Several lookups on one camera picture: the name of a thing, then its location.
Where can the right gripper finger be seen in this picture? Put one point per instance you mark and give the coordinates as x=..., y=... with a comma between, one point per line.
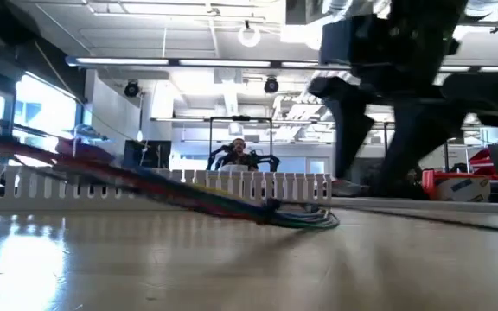
x=348, y=121
x=422, y=129

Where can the black zip tie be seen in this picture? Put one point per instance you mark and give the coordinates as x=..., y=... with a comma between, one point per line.
x=270, y=211

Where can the black background robot arm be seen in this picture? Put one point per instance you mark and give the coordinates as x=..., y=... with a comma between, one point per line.
x=270, y=160
x=225, y=149

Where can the grey black work glove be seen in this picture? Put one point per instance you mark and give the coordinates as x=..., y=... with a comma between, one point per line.
x=348, y=188

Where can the red storage bin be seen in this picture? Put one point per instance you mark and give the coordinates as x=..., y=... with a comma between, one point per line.
x=482, y=162
x=84, y=149

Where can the orange tape dispenser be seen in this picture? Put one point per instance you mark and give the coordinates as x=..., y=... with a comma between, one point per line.
x=461, y=190

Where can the white flat raceway cover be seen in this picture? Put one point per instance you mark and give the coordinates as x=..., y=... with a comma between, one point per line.
x=448, y=206

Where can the black ceiling spotlight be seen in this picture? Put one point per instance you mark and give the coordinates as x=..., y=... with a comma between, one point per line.
x=271, y=85
x=131, y=89

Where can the ceiling ventilation box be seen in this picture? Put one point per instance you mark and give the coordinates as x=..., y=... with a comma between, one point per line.
x=301, y=32

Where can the person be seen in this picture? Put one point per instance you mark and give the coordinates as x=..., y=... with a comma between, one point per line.
x=238, y=149

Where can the long ceiling light strip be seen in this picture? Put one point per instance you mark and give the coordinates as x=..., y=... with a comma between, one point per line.
x=223, y=63

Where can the black monitor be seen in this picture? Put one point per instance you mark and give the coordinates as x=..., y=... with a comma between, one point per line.
x=145, y=153

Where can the black camera stand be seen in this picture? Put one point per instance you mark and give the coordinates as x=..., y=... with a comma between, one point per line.
x=446, y=155

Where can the black background station frame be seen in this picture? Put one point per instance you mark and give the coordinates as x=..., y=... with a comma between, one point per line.
x=240, y=117

